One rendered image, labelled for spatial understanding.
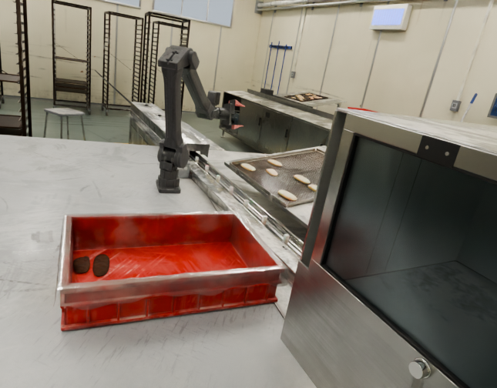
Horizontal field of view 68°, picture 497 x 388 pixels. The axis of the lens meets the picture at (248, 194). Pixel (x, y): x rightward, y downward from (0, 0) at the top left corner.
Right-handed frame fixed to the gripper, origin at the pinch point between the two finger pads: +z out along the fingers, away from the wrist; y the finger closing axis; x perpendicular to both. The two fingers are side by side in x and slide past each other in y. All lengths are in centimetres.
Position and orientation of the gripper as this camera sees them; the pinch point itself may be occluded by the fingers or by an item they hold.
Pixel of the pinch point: (242, 115)
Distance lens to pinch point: 188.3
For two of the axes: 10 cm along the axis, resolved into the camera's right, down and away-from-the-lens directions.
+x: 5.5, 1.4, -8.3
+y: -0.7, 9.9, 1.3
